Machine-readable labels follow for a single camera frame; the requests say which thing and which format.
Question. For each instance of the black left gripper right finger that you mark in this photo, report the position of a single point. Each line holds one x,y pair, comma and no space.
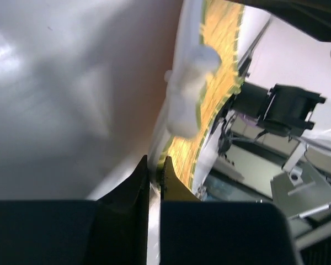
172,189

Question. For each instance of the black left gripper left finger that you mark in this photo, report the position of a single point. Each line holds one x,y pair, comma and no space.
120,229

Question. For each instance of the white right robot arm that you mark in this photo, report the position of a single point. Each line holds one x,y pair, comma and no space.
298,114

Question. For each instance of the bamboo placemat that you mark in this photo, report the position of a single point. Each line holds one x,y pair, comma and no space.
203,77

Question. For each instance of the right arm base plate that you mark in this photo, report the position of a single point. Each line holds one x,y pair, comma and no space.
250,155

